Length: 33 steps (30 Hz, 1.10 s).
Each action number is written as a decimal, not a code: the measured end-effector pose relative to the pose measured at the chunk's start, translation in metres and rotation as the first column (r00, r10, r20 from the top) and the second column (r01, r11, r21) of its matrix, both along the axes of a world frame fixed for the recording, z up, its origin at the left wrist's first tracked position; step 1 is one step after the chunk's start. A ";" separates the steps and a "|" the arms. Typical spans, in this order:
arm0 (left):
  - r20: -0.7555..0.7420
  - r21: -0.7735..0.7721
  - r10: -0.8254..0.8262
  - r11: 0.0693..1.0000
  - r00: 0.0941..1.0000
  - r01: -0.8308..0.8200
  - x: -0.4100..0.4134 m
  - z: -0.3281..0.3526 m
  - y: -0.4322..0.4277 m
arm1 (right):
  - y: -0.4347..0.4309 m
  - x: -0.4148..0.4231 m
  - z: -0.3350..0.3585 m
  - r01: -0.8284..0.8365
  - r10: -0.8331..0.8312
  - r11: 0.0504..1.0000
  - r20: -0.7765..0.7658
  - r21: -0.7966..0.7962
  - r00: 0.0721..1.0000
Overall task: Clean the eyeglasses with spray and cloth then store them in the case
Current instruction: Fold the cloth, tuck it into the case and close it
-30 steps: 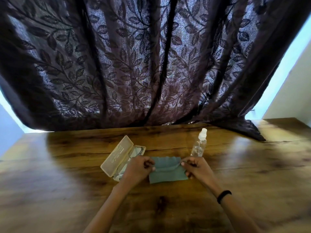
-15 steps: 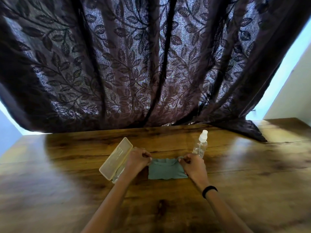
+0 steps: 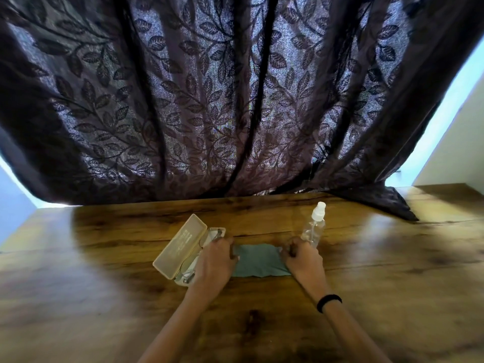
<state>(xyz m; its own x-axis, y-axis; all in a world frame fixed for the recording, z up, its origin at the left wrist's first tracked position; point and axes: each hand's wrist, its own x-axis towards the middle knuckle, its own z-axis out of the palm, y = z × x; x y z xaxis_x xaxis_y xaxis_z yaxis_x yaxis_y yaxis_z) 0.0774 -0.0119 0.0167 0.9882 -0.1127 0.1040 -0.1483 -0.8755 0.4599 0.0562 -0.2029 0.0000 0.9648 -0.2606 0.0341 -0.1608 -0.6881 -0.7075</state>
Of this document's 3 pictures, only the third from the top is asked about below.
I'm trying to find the person's right forearm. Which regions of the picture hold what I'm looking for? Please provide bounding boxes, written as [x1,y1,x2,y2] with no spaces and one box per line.
[302,280,392,363]

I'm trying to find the dark leaf-patterned curtain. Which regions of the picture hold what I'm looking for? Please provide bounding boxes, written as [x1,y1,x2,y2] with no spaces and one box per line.
[0,0,484,222]

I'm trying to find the person's left hand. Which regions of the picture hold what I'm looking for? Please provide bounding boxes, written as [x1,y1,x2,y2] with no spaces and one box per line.
[192,237,240,295]

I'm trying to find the person's left forearm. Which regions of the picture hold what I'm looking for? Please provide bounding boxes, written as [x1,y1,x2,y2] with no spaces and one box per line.
[138,285,224,363]

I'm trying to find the eyeglasses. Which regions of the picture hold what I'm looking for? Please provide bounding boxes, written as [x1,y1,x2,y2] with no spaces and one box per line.
[178,230,224,284]

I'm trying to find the teal cleaning cloth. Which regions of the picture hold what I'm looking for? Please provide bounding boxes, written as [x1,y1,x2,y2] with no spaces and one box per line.
[231,244,292,278]

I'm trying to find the clear spray bottle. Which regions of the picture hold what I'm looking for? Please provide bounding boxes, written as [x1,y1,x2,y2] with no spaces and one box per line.
[300,202,326,248]

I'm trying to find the person's right hand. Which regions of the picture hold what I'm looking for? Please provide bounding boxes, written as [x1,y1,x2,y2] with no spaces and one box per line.
[279,237,328,289]

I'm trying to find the beige open glasses case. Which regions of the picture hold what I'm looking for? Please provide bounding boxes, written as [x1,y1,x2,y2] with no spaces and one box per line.
[152,214,227,287]

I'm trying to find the black wristband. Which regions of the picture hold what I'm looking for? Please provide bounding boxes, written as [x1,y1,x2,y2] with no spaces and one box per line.
[316,294,343,314]

